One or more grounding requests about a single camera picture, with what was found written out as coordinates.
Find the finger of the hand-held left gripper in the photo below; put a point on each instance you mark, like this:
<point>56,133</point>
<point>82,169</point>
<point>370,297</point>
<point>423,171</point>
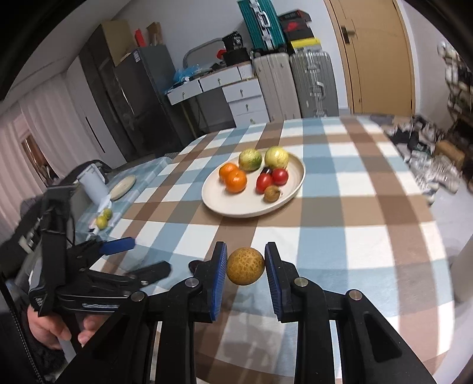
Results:
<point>118,245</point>
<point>155,271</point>

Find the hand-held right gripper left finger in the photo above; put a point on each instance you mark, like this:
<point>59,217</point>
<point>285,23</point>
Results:
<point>220,282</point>

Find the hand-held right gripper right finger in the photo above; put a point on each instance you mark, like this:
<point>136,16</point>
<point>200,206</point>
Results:
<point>271,282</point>

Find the tan round fruit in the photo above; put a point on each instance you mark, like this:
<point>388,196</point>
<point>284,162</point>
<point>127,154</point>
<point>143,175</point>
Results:
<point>245,270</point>

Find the white round plate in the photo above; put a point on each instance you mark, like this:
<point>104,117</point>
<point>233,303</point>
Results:
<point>221,201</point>

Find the brown fruit with stem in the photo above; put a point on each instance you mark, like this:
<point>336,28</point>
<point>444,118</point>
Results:
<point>272,193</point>

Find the red tomato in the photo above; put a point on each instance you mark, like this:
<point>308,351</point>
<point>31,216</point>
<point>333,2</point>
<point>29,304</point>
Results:
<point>264,182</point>
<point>279,176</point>

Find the large orange mandarin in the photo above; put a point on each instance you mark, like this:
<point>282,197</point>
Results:
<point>236,182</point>

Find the small orange mandarin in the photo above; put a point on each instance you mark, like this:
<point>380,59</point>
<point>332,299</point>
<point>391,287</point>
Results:
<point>227,170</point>

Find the person's left hand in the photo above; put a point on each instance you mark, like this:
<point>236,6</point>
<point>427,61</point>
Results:
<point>48,328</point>

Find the small green citrus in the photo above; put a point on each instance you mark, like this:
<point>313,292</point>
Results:
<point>101,221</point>
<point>107,213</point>

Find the small cream plate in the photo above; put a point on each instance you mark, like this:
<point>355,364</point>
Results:
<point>123,186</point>

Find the white kettle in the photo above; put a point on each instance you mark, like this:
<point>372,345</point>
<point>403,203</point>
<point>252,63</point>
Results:
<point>90,184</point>

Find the light blue plaid cloth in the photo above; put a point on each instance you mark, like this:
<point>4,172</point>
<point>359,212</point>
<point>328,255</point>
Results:
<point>147,173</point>

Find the brown blue checked tablecloth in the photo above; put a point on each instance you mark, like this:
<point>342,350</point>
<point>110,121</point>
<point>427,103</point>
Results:
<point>369,221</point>

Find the green citrus fruit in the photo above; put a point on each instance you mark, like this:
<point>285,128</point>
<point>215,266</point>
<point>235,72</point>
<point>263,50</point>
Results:
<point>250,160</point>

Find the yellow-green citrus fruit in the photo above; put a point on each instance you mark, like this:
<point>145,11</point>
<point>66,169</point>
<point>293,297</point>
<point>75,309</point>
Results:
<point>276,157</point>

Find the white cabinet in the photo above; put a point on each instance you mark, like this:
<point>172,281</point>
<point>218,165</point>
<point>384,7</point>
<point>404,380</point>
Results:
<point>85,122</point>

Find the white curtain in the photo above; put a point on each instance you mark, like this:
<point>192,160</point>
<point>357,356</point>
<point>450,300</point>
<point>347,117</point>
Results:
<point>44,122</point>

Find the black cabinet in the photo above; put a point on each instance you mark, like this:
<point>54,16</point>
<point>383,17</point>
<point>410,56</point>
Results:
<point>103,92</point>

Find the grey mini fridge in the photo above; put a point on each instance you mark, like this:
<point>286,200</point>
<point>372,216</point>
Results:
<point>147,85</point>

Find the blue plastic bag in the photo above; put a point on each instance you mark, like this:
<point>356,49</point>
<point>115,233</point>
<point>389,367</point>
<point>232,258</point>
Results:
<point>183,75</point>

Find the white drawer desk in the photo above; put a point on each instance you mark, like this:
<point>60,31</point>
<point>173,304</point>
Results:
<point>244,99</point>

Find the beige suitcase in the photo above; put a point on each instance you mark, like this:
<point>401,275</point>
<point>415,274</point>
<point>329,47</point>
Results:
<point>275,88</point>

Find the pile of shoes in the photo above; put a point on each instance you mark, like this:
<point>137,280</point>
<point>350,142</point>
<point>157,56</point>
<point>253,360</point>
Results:
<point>425,158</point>

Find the silver suitcase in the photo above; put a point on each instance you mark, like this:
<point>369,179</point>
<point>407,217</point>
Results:
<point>312,85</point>

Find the large cardboard box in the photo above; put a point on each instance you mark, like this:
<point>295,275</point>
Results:
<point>116,40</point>

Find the small brown cardboard box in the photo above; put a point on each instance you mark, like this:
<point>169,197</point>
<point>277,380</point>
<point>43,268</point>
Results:
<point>155,33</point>

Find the brown box by shoes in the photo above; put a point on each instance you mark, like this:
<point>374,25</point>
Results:
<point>449,151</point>

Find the black bag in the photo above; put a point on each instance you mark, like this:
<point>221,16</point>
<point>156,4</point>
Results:
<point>234,46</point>

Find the yellow black shoe box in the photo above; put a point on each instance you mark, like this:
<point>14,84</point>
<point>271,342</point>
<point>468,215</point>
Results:
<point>306,43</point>

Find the wooden door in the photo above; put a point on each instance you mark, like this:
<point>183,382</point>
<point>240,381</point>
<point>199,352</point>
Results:
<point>377,55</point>

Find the black red shoe box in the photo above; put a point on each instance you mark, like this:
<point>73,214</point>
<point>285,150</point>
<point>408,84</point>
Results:
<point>295,26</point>

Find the teal suitcase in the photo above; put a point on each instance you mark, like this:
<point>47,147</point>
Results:
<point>258,22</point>

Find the shoe rack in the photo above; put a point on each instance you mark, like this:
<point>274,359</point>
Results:
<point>458,85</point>

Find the grey metal frame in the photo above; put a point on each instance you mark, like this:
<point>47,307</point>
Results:
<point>196,50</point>

